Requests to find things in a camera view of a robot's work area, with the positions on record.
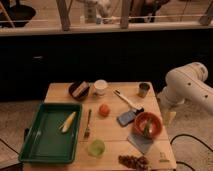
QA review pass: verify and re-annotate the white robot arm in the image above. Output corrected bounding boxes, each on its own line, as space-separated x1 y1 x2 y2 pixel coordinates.
157 62 213 125

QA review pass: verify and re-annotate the white paper cup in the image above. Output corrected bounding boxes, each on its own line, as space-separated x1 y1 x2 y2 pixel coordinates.
94 79 108 96

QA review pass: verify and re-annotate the green plastic cup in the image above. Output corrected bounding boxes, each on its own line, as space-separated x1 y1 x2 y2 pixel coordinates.
87 139 105 157

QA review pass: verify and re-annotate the red bowl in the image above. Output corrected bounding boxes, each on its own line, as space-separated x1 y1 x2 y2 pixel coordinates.
132 112 162 139

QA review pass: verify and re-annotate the green vegetable in bowl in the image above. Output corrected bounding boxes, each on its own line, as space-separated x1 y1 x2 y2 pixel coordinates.
143 122 151 138

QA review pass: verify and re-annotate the grey blue cloth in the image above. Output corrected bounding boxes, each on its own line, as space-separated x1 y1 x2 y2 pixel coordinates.
127 133 153 154

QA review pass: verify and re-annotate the blue sponge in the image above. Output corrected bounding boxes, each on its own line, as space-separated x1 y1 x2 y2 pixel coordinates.
117 111 136 127

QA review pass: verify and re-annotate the bunch of dark grapes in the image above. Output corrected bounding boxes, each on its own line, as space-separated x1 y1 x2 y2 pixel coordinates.
118 155 149 171

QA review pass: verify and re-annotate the metal fork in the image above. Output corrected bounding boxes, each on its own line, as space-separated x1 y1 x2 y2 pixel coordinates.
84 109 92 138

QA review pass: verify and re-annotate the green plastic tray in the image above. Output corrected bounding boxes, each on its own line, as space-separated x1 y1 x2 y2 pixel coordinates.
19 103 82 164

